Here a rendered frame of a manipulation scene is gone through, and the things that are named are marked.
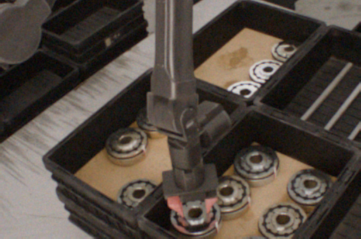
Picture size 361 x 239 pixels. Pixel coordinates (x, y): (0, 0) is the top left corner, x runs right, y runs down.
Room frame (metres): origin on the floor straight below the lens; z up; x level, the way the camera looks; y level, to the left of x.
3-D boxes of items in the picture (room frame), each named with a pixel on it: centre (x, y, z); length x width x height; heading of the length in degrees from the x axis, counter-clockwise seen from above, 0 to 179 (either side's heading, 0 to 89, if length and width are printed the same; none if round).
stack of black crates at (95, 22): (2.19, 0.31, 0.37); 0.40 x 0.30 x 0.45; 131
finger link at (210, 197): (0.76, -0.01, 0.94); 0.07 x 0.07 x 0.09; 88
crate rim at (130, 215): (0.99, 0.09, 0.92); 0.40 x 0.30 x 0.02; 134
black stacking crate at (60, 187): (0.99, 0.09, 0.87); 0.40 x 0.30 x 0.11; 134
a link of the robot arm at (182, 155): (0.76, 0.00, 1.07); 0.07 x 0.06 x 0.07; 131
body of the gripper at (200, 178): (0.76, 0.00, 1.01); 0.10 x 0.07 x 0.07; 88
